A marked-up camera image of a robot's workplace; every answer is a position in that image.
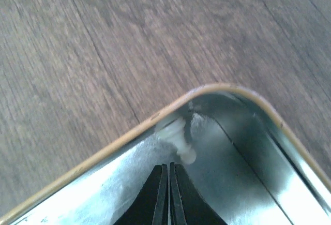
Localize gold metal tin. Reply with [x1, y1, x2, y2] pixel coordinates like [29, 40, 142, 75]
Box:
[1, 84, 330, 224]

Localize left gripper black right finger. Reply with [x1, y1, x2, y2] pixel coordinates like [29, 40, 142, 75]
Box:
[169, 162, 226, 224]

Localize white chess piece in tin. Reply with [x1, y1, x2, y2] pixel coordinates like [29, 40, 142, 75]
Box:
[155, 117, 197, 164]

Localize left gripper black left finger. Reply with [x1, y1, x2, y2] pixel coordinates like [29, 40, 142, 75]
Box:
[115, 164, 168, 225]

